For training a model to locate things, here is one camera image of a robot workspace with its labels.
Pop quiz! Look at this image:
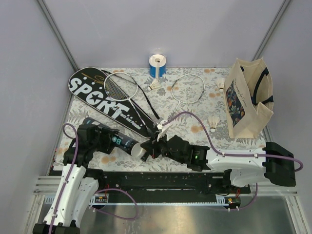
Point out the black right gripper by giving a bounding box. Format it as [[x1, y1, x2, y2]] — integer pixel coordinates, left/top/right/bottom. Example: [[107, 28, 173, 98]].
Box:
[[141, 130, 186, 164]]

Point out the black shuttlecock tube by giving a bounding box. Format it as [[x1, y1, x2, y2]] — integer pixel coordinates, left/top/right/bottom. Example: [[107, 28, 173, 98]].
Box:
[[82, 117, 146, 157]]

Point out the white shuttlecock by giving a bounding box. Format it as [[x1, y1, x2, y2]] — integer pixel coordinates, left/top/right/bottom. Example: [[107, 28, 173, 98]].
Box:
[[215, 78, 225, 93], [208, 116, 220, 133], [148, 79, 161, 91]]

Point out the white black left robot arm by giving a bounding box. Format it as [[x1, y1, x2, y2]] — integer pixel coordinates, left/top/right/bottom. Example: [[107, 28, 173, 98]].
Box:
[[32, 123, 119, 234]]

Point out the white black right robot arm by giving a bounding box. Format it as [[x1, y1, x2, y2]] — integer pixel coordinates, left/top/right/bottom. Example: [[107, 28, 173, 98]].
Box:
[[141, 135, 296, 193]]

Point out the white unstrung badminton racket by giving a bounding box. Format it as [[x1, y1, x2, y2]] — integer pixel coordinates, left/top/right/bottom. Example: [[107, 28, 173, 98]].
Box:
[[167, 74, 205, 121]]

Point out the white strung badminton racket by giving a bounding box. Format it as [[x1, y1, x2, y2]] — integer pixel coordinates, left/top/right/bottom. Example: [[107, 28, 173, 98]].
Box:
[[103, 72, 155, 138]]

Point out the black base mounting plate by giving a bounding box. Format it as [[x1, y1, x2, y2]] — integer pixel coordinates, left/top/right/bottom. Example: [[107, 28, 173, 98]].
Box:
[[85, 169, 251, 195]]

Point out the black sport racket cover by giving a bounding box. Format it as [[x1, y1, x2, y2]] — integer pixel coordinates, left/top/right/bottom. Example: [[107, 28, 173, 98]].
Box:
[[68, 67, 157, 138]]

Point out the floral patterned table mat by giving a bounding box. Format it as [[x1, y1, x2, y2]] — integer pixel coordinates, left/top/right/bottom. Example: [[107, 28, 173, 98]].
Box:
[[53, 67, 266, 172]]

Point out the blue white tape roll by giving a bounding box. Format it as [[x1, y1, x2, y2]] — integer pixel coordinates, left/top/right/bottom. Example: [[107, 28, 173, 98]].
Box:
[[149, 54, 167, 78]]

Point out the beige canvas tote bag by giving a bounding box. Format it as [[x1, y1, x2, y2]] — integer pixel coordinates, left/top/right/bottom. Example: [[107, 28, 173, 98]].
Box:
[[224, 58, 274, 138]]

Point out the aluminium frame rail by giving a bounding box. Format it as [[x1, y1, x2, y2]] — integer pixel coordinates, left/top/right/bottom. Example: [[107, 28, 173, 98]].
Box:
[[33, 175, 299, 208]]

